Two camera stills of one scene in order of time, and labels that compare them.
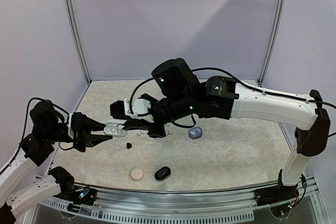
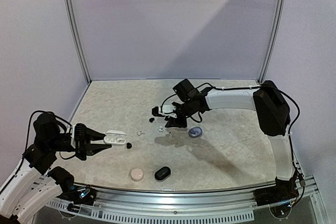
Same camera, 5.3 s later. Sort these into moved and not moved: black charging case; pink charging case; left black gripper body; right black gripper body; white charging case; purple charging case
Moved: left black gripper body; white charging case; right black gripper body
Not moved: pink charging case; purple charging case; black charging case
